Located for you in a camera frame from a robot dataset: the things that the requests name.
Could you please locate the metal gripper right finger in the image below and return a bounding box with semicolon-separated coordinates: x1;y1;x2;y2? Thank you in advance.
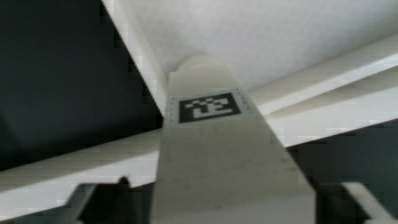
317;182;398;224

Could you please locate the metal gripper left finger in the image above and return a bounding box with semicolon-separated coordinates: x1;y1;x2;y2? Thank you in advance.
52;178;139;224

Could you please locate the white leg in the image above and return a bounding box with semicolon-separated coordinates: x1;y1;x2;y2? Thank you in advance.
151;55;317;224

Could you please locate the white desk top tray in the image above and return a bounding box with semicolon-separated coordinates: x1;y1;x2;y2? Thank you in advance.
100;0;398;113

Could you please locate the white frame rail front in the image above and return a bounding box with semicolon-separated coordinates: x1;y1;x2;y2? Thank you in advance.
0;65;398;214

